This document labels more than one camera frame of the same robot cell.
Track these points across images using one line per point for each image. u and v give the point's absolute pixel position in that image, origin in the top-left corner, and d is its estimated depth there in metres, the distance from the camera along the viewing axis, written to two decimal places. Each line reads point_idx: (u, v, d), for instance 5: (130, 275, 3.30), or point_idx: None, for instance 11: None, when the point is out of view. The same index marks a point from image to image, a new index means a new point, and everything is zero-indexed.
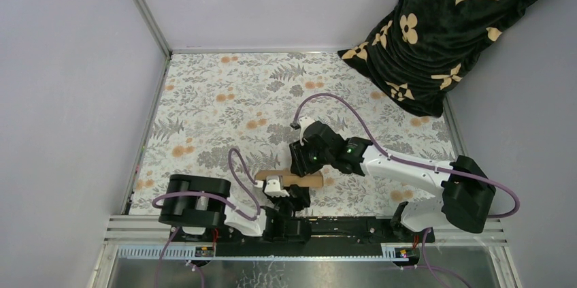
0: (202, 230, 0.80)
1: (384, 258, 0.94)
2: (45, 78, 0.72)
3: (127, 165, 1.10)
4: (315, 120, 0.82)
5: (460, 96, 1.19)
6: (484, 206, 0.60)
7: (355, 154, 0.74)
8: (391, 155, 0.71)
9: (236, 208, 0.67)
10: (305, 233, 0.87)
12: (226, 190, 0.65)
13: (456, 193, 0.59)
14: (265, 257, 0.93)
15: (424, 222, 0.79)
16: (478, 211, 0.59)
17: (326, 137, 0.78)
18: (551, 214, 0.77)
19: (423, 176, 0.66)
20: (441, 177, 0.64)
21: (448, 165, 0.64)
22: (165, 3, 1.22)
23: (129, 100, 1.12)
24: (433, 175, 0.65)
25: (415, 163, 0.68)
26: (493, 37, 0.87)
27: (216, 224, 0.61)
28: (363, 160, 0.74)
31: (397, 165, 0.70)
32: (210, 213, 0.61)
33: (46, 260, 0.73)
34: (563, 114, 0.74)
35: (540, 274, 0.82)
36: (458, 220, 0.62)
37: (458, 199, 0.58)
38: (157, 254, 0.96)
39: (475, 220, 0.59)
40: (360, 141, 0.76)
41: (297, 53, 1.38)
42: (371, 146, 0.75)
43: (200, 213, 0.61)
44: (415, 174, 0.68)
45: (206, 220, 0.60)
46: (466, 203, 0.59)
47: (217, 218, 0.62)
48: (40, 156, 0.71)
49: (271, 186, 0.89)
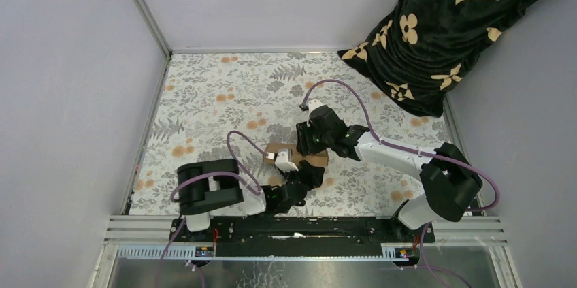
0: (206, 226, 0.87)
1: (384, 258, 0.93)
2: (45, 78, 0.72)
3: (127, 165, 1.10)
4: (320, 105, 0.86)
5: (460, 96, 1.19)
6: (465, 195, 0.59)
7: (352, 138, 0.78)
8: (382, 140, 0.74)
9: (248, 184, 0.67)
10: (299, 196, 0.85)
12: (235, 167, 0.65)
13: (434, 173, 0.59)
14: (265, 257, 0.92)
15: (419, 218, 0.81)
16: (457, 197, 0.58)
17: (328, 120, 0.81)
18: (551, 214, 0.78)
19: (407, 160, 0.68)
20: (422, 161, 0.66)
21: (432, 150, 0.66)
22: (165, 3, 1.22)
23: (130, 100, 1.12)
24: (416, 158, 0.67)
25: (401, 148, 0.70)
26: (493, 37, 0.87)
27: (236, 199, 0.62)
28: (356, 144, 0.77)
31: (385, 149, 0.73)
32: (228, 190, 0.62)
33: (47, 259, 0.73)
34: (563, 114, 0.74)
35: (540, 274, 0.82)
36: (440, 205, 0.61)
37: (436, 181, 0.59)
38: (157, 254, 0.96)
39: (454, 205, 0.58)
40: (358, 129, 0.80)
41: (297, 54, 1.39)
42: (367, 133, 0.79)
43: (217, 193, 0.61)
44: (399, 157, 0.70)
45: (228, 198, 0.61)
46: (445, 187, 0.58)
47: (235, 193, 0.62)
48: (39, 157, 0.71)
49: (279, 157, 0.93)
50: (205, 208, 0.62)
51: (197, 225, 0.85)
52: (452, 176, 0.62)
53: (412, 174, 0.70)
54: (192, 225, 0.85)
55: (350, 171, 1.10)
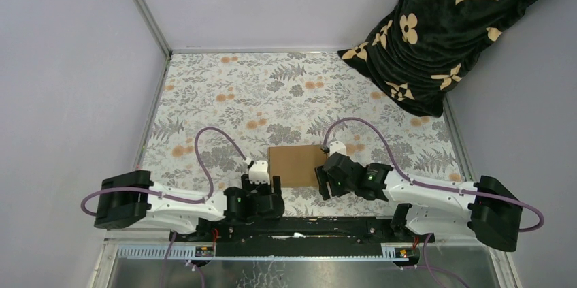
0: (193, 227, 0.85)
1: (384, 258, 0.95)
2: (45, 78, 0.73)
3: (127, 165, 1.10)
4: (333, 154, 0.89)
5: (460, 96, 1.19)
6: (515, 224, 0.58)
7: (377, 182, 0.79)
8: (413, 180, 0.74)
9: (162, 195, 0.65)
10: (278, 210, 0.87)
12: (145, 180, 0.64)
13: (484, 215, 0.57)
14: (265, 257, 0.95)
15: (429, 226, 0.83)
16: (509, 231, 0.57)
17: (345, 167, 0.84)
18: (551, 214, 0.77)
19: (449, 200, 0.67)
20: (466, 199, 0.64)
21: (472, 187, 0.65)
22: (164, 2, 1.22)
23: (129, 100, 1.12)
24: (459, 198, 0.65)
25: (441, 188, 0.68)
26: (493, 37, 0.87)
27: (137, 215, 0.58)
28: (384, 187, 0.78)
31: (419, 190, 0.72)
32: (129, 205, 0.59)
33: (47, 259, 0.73)
34: (563, 114, 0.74)
35: (540, 274, 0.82)
36: (490, 240, 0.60)
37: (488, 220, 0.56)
38: (159, 254, 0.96)
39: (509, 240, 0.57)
40: (380, 167, 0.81)
41: (297, 53, 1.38)
42: (390, 171, 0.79)
43: (118, 210, 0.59)
44: (440, 198, 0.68)
45: (126, 212, 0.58)
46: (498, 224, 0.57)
47: (137, 208, 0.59)
48: (40, 156, 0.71)
49: (258, 165, 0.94)
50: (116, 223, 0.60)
51: (186, 228, 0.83)
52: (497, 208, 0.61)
53: (456, 213, 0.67)
54: (178, 228, 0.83)
55: None
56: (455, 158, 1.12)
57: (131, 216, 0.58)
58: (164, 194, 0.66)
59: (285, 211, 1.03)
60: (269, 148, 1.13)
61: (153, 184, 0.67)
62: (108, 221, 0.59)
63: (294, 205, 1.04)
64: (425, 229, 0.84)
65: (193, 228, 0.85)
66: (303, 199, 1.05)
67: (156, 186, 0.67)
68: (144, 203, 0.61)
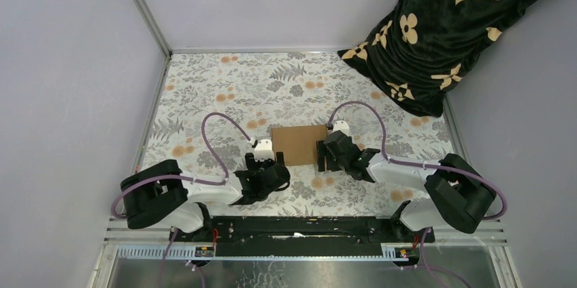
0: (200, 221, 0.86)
1: (384, 258, 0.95)
2: (45, 80, 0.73)
3: (127, 165, 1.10)
4: (333, 131, 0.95)
5: (460, 96, 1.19)
6: (475, 204, 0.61)
7: (364, 161, 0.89)
8: (390, 158, 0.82)
9: (194, 179, 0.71)
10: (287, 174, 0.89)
12: (174, 167, 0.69)
13: (439, 184, 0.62)
14: (265, 257, 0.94)
15: (420, 222, 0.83)
16: (467, 207, 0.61)
17: (341, 145, 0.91)
18: (552, 215, 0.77)
19: (414, 172, 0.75)
20: (426, 171, 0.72)
21: (436, 162, 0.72)
22: (165, 3, 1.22)
23: (129, 100, 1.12)
24: (421, 171, 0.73)
25: (408, 163, 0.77)
26: (493, 37, 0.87)
27: (180, 199, 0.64)
28: (369, 165, 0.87)
31: (394, 166, 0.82)
32: (171, 193, 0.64)
33: (47, 259, 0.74)
34: (563, 114, 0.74)
35: (541, 274, 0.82)
36: (450, 218, 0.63)
37: (441, 190, 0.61)
38: (157, 254, 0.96)
39: (466, 216, 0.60)
40: (371, 150, 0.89)
41: (297, 53, 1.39)
42: (377, 153, 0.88)
43: (158, 199, 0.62)
44: (407, 171, 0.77)
45: (171, 198, 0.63)
46: (454, 198, 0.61)
47: (179, 193, 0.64)
48: (40, 157, 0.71)
49: (262, 145, 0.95)
50: (154, 216, 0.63)
51: (189, 225, 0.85)
52: (462, 188, 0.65)
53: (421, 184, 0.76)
54: (184, 226, 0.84)
55: None
56: None
57: (177, 200, 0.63)
58: (194, 178, 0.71)
59: (285, 211, 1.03)
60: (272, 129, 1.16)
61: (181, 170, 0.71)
62: (152, 212, 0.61)
63: (294, 205, 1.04)
64: (420, 226, 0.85)
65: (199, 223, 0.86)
66: (303, 199, 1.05)
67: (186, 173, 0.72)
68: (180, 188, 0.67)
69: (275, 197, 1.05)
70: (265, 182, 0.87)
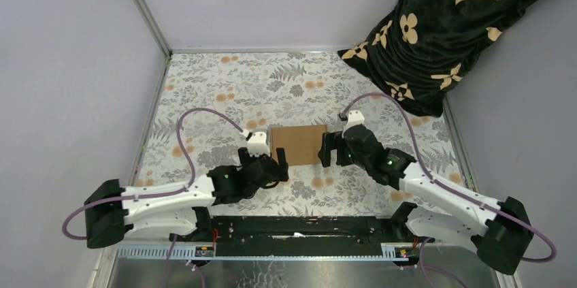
0: (194, 224, 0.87)
1: (384, 258, 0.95)
2: (45, 79, 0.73)
3: (127, 165, 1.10)
4: (359, 125, 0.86)
5: (460, 95, 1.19)
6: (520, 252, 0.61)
7: (394, 167, 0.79)
8: (435, 179, 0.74)
9: (136, 196, 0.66)
10: (273, 170, 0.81)
12: (116, 187, 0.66)
13: (500, 234, 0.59)
14: (265, 256, 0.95)
15: (428, 231, 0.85)
16: (514, 257, 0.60)
17: (368, 143, 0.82)
18: (552, 215, 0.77)
19: (467, 210, 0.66)
20: (486, 214, 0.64)
21: (495, 204, 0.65)
22: (165, 3, 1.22)
23: (129, 100, 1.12)
24: (478, 210, 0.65)
25: (461, 196, 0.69)
26: (493, 37, 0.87)
27: (114, 224, 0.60)
28: (403, 176, 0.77)
31: (439, 190, 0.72)
32: (105, 219, 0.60)
33: (47, 260, 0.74)
34: (563, 114, 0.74)
35: (541, 274, 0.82)
36: (491, 259, 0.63)
37: (500, 240, 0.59)
38: (160, 254, 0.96)
39: (509, 263, 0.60)
40: (402, 156, 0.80)
41: (297, 53, 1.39)
42: (413, 163, 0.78)
43: (96, 227, 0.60)
44: (458, 206, 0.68)
45: (104, 226, 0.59)
46: (507, 248, 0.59)
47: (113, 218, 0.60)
48: (40, 156, 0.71)
49: (257, 137, 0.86)
50: (101, 240, 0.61)
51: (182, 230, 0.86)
52: None
53: (467, 222, 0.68)
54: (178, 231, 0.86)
55: (350, 171, 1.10)
56: (455, 158, 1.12)
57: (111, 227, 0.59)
58: (137, 195, 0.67)
59: (285, 211, 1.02)
60: (272, 129, 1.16)
61: (124, 189, 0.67)
62: (94, 240, 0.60)
63: (294, 205, 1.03)
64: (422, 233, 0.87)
65: (193, 225, 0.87)
66: (303, 199, 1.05)
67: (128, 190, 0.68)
68: (120, 210, 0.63)
69: (275, 197, 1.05)
70: (252, 178, 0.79)
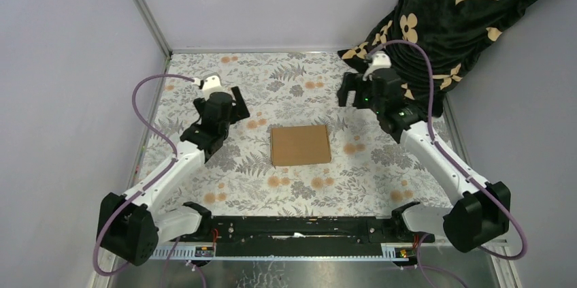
0: (196, 215, 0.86)
1: (384, 258, 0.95)
2: (45, 80, 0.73)
3: (127, 165, 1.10)
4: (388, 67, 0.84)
5: (460, 96, 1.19)
6: (487, 236, 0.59)
7: (405, 120, 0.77)
8: (435, 140, 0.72)
9: (141, 190, 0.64)
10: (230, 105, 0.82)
12: (113, 200, 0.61)
13: (471, 206, 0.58)
14: (265, 257, 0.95)
15: (420, 224, 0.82)
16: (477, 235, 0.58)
17: (390, 87, 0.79)
18: (553, 215, 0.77)
19: (452, 177, 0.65)
20: (468, 187, 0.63)
21: (482, 182, 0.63)
22: (164, 3, 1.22)
23: (129, 99, 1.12)
24: (462, 180, 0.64)
25: (451, 162, 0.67)
26: (493, 37, 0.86)
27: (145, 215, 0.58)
28: (407, 129, 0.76)
31: (433, 152, 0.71)
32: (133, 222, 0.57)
33: (47, 259, 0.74)
34: (563, 114, 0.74)
35: (541, 274, 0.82)
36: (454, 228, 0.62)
37: (469, 212, 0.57)
38: (160, 254, 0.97)
39: (469, 239, 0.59)
40: (416, 113, 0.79)
41: (297, 53, 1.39)
42: (422, 122, 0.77)
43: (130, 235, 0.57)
44: (445, 171, 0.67)
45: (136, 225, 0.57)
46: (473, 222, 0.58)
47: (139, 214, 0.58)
48: (40, 156, 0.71)
49: (211, 82, 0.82)
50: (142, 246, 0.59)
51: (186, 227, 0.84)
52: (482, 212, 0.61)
53: (448, 189, 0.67)
54: (184, 230, 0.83)
55: (350, 171, 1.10)
56: None
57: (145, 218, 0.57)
58: (141, 189, 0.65)
59: (285, 211, 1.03)
60: (273, 129, 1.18)
61: (124, 195, 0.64)
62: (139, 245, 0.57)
63: (295, 205, 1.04)
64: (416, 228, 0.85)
65: (196, 217, 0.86)
66: (303, 199, 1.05)
67: (129, 190, 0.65)
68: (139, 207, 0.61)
69: (275, 197, 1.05)
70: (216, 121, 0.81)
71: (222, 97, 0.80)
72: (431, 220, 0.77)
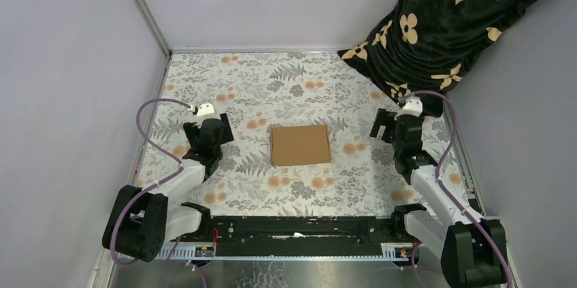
0: (195, 214, 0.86)
1: (384, 258, 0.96)
2: (45, 79, 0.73)
3: (127, 165, 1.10)
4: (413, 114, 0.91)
5: (460, 95, 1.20)
6: (480, 275, 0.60)
7: (419, 162, 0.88)
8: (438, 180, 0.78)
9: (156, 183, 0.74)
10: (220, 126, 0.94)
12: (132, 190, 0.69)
13: (463, 235, 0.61)
14: (265, 257, 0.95)
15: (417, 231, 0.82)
16: (468, 269, 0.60)
17: (411, 134, 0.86)
18: (552, 215, 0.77)
19: (449, 210, 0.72)
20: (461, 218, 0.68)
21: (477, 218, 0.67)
22: (164, 3, 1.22)
23: (129, 100, 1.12)
24: (457, 212, 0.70)
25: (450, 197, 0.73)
26: (493, 37, 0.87)
27: (160, 202, 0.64)
28: (416, 169, 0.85)
31: (437, 188, 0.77)
32: (149, 210, 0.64)
33: (46, 260, 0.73)
34: (563, 115, 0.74)
35: (541, 274, 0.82)
36: (448, 263, 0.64)
37: (460, 242, 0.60)
38: (160, 254, 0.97)
39: (460, 274, 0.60)
40: (429, 158, 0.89)
41: (297, 53, 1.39)
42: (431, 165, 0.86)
43: (145, 223, 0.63)
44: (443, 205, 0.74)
45: (153, 212, 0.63)
46: (464, 253, 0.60)
47: (154, 204, 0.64)
48: (39, 157, 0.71)
49: (205, 109, 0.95)
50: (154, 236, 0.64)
51: (188, 226, 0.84)
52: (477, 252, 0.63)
53: (444, 222, 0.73)
54: (184, 230, 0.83)
55: (350, 171, 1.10)
56: (455, 158, 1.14)
57: (160, 205, 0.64)
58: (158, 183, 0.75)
59: (285, 211, 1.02)
60: (273, 129, 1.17)
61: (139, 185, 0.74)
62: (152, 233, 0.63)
63: (294, 205, 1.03)
64: (414, 231, 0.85)
65: (196, 216, 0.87)
66: (303, 199, 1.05)
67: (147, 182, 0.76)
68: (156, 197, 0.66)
69: (275, 197, 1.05)
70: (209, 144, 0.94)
71: (213, 124, 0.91)
72: (428, 237, 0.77)
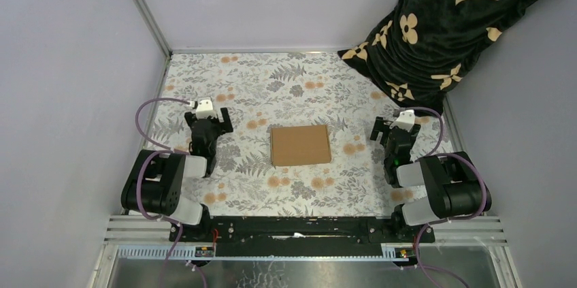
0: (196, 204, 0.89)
1: (384, 258, 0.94)
2: (45, 80, 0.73)
3: (127, 165, 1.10)
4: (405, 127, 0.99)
5: (460, 95, 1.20)
6: (460, 190, 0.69)
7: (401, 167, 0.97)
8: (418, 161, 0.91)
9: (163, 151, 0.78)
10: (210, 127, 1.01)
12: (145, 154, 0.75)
13: (433, 160, 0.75)
14: (265, 257, 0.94)
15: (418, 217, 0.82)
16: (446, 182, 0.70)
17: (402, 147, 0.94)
18: (552, 214, 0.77)
19: None
20: None
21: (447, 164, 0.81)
22: (164, 3, 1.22)
23: (129, 100, 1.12)
24: None
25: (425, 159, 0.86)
26: (493, 37, 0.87)
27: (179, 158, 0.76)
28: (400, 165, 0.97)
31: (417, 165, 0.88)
32: (171, 165, 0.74)
33: (46, 261, 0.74)
34: (563, 114, 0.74)
35: (540, 274, 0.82)
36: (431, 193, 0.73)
37: (431, 163, 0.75)
38: (159, 254, 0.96)
39: (441, 188, 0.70)
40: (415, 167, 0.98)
41: (297, 54, 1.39)
42: None
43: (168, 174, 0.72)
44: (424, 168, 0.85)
45: (175, 163, 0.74)
46: (438, 171, 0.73)
47: (175, 158, 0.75)
48: (39, 157, 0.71)
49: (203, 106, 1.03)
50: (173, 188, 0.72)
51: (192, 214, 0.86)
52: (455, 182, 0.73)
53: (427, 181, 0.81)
54: (188, 218, 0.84)
55: (350, 171, 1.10)
56: None
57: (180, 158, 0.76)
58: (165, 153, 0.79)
59: (285, 211, 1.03)
60: (273, 129, 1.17)
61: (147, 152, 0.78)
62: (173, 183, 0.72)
63: (295, 205, 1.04)
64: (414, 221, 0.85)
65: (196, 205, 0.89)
66: (303, 199, 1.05)
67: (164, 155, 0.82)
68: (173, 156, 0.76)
69: (275, 197, 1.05)
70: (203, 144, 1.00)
71: (203, 126, 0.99)
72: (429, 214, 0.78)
